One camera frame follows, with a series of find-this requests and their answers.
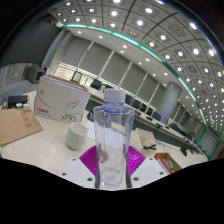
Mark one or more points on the long curved conference desk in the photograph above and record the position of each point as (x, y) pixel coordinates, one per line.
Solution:
(150, 128)

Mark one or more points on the black power adapter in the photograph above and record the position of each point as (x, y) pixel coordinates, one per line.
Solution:
(17, 101)

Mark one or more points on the black clip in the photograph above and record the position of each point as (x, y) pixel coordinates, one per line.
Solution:
(150, 147)

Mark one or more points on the black desk phone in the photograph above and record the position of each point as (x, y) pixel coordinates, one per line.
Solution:
(90, 116)

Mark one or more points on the white printer paper box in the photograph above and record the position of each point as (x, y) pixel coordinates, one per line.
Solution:
(60, 100)

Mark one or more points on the brown open box red side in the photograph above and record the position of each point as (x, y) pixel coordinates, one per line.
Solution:
(166, 163)

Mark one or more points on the clear plastic water bottle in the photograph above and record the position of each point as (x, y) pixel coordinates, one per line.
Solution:
(113, 133)

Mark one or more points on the grey box monitor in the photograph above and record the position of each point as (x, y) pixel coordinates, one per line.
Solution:
(35, 75)

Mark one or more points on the round ceiling lights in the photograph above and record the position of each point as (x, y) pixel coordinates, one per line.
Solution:
(140, 22)

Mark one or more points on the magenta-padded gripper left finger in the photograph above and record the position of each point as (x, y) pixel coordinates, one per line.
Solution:
(87, 161)

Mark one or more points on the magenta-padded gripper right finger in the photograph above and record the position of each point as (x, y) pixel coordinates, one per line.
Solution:
(137, 161)

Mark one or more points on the beige open cardboard box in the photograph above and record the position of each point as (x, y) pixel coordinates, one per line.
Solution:
(145, 136)

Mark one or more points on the black office chairs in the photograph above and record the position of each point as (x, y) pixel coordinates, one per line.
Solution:
(96, 84)

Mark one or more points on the brown paper envelope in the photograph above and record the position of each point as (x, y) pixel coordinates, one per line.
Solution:
(16, 126)

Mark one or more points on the white ceramic mug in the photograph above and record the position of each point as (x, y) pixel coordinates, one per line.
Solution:
(76, 136)

